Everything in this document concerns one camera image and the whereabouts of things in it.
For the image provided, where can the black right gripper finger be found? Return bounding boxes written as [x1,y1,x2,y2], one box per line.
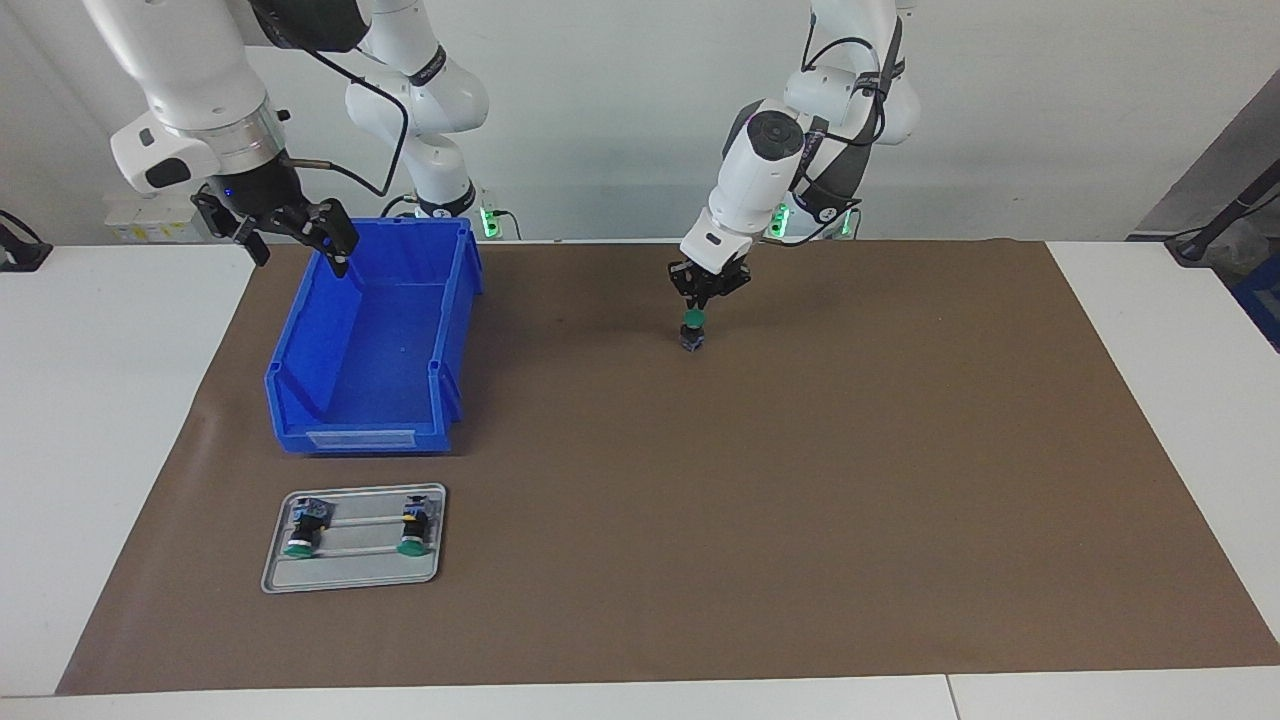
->
[268,198,361,280]
[192,190,271,268]

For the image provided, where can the green push button blue base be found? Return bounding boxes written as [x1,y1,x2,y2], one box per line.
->
[282,496,331,559]

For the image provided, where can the green push button yellow mark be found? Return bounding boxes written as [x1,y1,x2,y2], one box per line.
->
[396,495,435,557]

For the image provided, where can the white boxes with yellow labels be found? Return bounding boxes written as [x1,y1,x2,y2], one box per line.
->
[103,195,214,244]

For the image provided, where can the blue plastic storage bin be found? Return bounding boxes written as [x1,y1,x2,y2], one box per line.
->
[264,217,485,457]

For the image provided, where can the brown table mat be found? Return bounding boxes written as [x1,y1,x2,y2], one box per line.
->
[55,240,1280,696]

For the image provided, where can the grey metal tray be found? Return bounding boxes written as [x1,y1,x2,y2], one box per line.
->
[261,483,447,595]

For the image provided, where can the black stand with pole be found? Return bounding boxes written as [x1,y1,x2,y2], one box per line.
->
[1165,160,1280,266]

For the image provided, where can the blue crate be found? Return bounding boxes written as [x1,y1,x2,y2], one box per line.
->
[1232,255,1280,353]

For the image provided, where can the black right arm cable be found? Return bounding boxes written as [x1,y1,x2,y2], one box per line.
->
[245,0,411,198]

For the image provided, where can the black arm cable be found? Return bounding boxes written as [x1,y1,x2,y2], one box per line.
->
[245,0,411,198]
[785,0,906,246]

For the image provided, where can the black base cable bundle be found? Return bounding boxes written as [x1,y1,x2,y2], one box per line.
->
[380,193,521,241]

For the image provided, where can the black clamp mount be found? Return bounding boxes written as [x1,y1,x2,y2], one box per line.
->
[0,210,53,273]

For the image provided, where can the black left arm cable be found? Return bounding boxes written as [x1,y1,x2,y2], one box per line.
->
[785,0,906,246]

